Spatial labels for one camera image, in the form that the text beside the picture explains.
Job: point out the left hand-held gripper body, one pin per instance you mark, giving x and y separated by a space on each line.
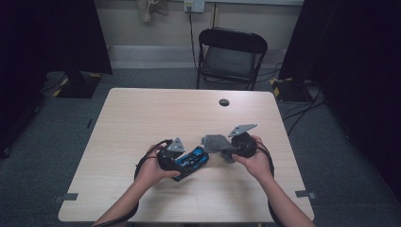
176 146

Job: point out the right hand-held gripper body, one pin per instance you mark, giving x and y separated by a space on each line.
241 129

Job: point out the blue toy car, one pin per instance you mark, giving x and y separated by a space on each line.
197 156

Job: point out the grey fuzzy pouch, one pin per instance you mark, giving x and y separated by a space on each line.
216 143

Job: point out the person's left hand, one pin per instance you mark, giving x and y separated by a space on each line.
149 173

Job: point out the person's right hand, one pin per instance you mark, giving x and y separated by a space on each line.
260 165

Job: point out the black stand base yellow tape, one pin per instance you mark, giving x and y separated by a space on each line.
78 86
290 91

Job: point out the black folding chair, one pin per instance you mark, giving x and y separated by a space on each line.
231 60

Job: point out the grey tape piece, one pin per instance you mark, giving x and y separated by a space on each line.
304 194
67 197

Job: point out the black curtain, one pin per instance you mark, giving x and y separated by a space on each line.
47 41
356 63

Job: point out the beige hanging cloth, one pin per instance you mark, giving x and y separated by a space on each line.
148 8

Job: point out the thin wall conduit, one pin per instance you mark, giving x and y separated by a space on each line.
214 14

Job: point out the white wall socket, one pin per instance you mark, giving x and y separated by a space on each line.
195 5

